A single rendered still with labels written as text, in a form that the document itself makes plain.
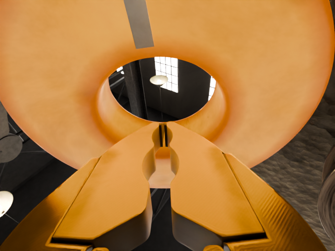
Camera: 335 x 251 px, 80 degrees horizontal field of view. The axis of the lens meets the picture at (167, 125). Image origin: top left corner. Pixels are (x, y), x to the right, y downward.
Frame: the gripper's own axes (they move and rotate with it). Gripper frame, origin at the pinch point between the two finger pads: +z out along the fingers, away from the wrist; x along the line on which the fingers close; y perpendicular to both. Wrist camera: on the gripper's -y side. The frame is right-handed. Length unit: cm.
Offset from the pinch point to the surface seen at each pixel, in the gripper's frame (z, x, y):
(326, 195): 13.1, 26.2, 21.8
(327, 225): 13.2, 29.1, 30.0
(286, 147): 30.8, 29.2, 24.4
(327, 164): 18.4, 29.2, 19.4
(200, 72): 764, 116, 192
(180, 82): 834, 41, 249
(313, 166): 28, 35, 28
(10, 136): 183, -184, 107
